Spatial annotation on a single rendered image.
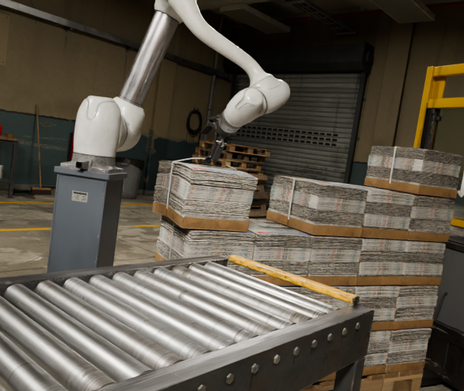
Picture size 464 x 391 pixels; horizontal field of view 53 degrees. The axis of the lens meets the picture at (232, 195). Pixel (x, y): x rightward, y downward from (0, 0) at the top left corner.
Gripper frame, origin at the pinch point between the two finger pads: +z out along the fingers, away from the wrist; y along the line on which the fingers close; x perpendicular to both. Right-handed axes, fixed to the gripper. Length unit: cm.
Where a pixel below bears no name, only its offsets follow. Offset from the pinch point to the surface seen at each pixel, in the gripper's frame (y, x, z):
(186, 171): 17.4, -13.9, -10.5
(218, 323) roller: 79, -36, -72
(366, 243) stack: 40, 79, -2
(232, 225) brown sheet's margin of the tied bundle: 36.0, 6.5, -5.4
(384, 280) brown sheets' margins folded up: 55, 94, 6
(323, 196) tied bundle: 22, 49, -12
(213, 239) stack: 40.9, -0.2, -1.5
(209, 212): 31.9, -3.8, -7.2
